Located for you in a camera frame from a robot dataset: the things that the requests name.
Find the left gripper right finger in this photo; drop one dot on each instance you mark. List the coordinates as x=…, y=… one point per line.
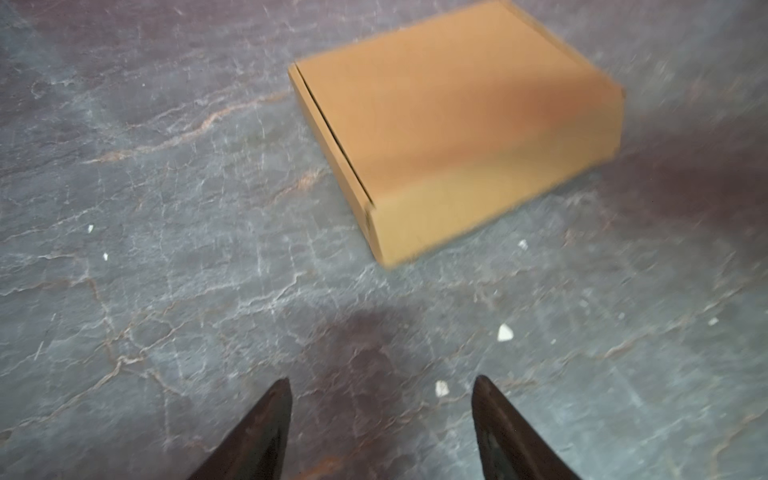
x=509, y=447

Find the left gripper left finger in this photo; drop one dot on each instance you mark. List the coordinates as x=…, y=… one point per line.
x=255, y=448

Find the brown cardboard box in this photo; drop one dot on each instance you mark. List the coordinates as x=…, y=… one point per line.
x=439, y=127

